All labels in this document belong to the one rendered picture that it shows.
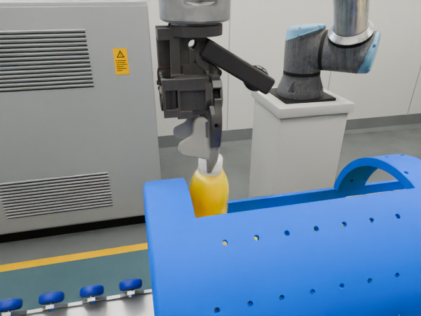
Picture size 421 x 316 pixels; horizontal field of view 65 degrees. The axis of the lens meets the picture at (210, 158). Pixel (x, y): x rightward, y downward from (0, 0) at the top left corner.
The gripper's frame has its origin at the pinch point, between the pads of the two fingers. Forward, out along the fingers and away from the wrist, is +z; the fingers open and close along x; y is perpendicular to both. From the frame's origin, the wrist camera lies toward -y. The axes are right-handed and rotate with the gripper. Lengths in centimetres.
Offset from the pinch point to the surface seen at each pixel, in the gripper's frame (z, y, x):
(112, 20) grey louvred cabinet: -7, 20, -148
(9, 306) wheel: 27.9, 37.2, -2.2
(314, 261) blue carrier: 7.4, -10.0, 17.4
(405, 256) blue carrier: 8.7, -23.6, 18.2
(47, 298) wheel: 27.6, 30.6, -2.3
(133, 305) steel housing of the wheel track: 32.7, 15.4, -1.6
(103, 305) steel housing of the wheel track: 32.7, 21.3, -3.0
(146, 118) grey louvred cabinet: 49, 7, -147
